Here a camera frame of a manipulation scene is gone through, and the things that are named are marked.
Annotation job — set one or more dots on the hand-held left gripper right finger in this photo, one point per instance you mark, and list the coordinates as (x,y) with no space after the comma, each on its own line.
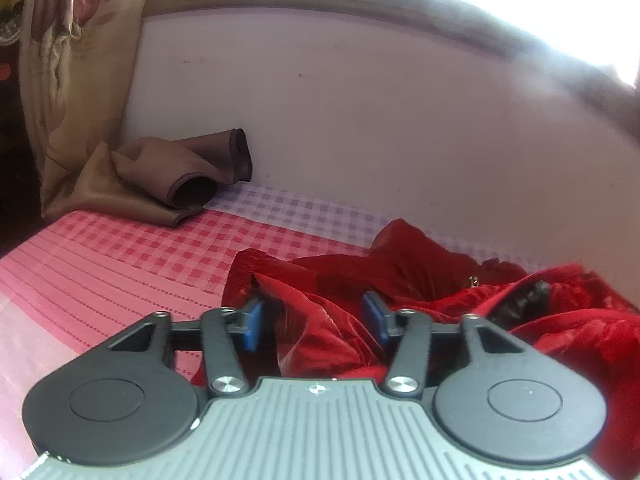
(375,316)

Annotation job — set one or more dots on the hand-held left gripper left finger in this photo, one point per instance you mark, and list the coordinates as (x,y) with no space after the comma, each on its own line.
(252,324)

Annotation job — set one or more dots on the red puffer jacket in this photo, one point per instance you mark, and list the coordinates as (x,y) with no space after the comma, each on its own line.
(500,320)

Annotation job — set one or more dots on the pink checked bed sheet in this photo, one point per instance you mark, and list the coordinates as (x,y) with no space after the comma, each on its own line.
(125,270)

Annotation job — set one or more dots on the brown garment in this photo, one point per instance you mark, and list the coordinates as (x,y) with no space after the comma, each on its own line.
(165,165)

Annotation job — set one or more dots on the beige curtain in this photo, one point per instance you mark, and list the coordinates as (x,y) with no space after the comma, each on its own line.
(80,60)

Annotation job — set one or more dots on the red floral cloth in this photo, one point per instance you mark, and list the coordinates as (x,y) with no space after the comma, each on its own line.
(4,71)

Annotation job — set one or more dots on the beige patterned cover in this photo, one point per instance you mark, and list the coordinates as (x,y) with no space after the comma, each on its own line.
(9,17)

